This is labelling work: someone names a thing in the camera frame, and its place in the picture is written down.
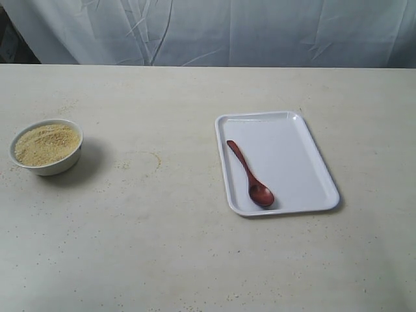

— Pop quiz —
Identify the white rectangular plastic tray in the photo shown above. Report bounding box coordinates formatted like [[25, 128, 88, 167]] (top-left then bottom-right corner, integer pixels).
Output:
[[215, 111, 340, 217]]

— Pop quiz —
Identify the brown wooden spoon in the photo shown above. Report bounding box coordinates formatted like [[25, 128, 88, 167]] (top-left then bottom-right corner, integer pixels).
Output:
[[226, 140, 275, 207]]

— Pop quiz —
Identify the white ceramic bowl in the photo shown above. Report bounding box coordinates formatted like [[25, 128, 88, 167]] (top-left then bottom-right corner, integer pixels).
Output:
[[9, 119, 83, 176]]

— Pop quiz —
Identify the white backdrop curtain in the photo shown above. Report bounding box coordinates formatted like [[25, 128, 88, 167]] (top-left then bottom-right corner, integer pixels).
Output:
[[1, 1, 415, 68]]

